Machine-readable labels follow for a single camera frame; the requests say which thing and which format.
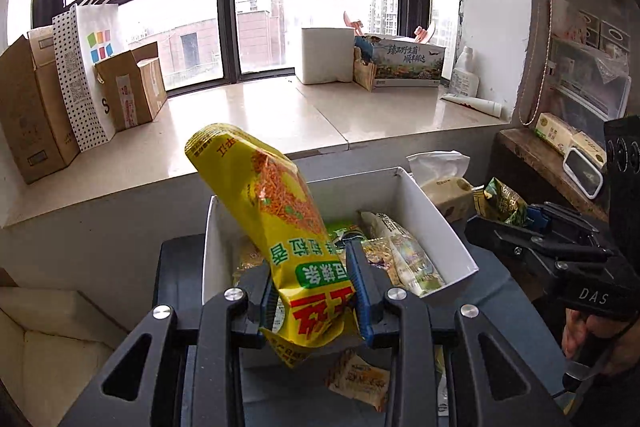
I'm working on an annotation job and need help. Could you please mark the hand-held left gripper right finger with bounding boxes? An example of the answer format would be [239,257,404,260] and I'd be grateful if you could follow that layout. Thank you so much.
[345,239,568,427]

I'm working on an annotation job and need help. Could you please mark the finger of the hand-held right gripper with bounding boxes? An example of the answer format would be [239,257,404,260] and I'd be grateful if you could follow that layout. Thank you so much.
[465,214,616,259]
[525,202,608,238]

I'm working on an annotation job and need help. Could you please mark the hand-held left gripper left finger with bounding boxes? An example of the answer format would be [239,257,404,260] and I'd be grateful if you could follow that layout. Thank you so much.
[60,264,277,427]

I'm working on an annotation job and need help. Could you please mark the white cardboard box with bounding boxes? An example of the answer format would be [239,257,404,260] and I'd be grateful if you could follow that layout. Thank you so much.
[201,166,480,308]

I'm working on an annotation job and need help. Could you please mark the yellow snack bag red print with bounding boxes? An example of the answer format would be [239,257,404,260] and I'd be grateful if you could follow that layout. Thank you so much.
[185,123,362,369]

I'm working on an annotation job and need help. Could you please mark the person's right hand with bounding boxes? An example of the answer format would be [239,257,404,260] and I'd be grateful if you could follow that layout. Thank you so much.
[561,311,593,362]

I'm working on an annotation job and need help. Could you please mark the clear noodle snack packet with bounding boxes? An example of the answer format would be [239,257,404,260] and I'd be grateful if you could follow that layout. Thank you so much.
[232,241,273,289]

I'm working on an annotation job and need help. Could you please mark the white digital clock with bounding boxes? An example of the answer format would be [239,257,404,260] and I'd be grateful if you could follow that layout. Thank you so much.
[562,147,606,200]

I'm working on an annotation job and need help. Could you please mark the cream and green snack packet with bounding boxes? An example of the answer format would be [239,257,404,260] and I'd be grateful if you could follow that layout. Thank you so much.
[360,211,447,298]

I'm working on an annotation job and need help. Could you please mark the blue fabric cover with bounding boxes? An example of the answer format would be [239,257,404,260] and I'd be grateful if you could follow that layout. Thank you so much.
[152,234,568,427]

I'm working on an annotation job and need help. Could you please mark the wooden shelf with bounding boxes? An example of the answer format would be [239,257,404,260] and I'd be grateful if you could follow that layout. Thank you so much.
[492,128,611,223]

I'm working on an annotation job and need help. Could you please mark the tissue box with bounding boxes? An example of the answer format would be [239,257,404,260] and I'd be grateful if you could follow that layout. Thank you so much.
[406,150,476,223]

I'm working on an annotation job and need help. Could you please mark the cream tissue pack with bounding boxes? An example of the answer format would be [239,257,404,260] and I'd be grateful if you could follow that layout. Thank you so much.
[535,113,578,156]
[570,132,608,168]

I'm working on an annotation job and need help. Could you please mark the small orange cracker packet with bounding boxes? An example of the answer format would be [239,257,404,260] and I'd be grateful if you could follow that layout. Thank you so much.
[325,349,391,412]

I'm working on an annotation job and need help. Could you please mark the white tube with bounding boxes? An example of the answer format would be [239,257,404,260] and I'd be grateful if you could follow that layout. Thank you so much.
[440,93,503,118]

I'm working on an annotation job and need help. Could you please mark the clear plastic storage box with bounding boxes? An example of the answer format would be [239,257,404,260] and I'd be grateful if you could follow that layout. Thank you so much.
[547,37,631,128]

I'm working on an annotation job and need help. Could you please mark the white plastic bottle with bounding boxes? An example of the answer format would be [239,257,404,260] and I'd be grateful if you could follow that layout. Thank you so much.
[450,46,481,98]

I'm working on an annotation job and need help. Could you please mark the marble window sill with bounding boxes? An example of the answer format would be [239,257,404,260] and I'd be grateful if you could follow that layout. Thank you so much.
[0,77,512,228]

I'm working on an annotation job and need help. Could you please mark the small drawer organizer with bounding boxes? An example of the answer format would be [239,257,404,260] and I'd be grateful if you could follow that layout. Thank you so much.
[580,9,632,54]

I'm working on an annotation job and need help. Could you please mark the landscape printed carton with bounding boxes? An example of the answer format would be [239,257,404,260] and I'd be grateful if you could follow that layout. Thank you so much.
[355,34,447,88]

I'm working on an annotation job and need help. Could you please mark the pink patterned packet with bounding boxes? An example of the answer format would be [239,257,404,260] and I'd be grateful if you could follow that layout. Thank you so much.
[550,0,588,40]

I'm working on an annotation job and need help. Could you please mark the small brown paper bag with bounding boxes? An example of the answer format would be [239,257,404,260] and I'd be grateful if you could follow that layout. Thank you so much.
[353,47,378,92]

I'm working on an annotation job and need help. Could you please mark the plain white box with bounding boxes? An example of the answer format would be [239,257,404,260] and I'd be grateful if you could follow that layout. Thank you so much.
[300,27,356,85]

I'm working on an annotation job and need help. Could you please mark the small brown cardboard box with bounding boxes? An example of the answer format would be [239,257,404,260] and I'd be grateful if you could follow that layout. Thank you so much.
[94,42,168,132]

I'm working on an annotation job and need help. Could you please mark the polka dot paper bag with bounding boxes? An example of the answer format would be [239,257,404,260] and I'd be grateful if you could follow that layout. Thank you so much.
[52,4,118,152]

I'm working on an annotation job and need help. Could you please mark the large brown cardboard box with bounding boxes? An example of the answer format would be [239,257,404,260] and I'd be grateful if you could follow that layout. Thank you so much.
[0,27,81,184]

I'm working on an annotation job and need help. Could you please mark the white bag with coloured squares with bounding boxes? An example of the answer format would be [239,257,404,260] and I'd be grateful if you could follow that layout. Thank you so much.
[75,0,133,118]

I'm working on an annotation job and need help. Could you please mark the white beaded cord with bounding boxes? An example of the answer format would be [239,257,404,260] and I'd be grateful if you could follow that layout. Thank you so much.
[517,0,551,126]

